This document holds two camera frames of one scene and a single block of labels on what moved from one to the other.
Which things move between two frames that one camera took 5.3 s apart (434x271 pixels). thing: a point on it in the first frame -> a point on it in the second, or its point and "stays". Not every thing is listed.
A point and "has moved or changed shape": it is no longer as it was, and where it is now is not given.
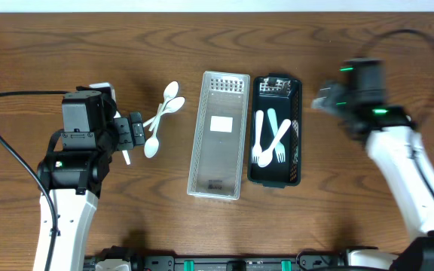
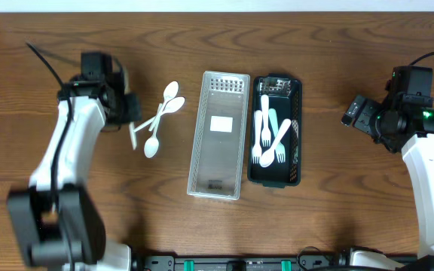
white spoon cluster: x=151 y=144 stays
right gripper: x=325 y=99 -> x=362 y=117
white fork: x=257 y=150 stays
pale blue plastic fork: x=279 y=148 stays
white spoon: x=126 y=156 has moved or changed shape
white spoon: x=265 y=157 stays
